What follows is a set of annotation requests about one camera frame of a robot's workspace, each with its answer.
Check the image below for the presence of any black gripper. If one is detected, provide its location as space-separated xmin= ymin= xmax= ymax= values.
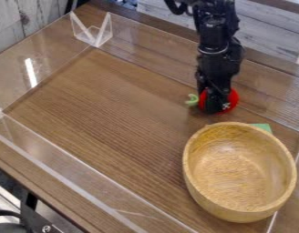
xmin=196 ymin=37 xmax=244 ymax=114

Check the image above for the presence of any red plush strawberry toy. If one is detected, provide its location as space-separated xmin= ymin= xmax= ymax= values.
xmin=184 ymin=89 xmax=237 ymax=114

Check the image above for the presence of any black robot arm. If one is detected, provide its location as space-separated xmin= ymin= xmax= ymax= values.
xmin=164 ymin=0 xmax=244 ymax=114

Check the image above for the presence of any green sticky note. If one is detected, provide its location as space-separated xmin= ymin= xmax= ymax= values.
xmin=251 ymin=124 xmax=272 ymax=134

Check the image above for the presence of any wooden bowl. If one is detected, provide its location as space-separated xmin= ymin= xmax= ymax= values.
xmin=182 ymin=122 xmax=296 ymax=223

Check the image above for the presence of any clear acrylic corner bracket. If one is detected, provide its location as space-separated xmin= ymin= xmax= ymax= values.
xmin=69 ymin=13 xmax=113 ymax=48

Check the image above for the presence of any clear acrylic tray wall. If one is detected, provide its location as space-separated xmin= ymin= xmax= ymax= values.
xmin=0 ymin=109 xmax=197 ymax=233

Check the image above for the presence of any black cable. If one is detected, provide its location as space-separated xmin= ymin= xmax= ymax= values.
xmin=0 ymin=208 xmax=22 ymax=227

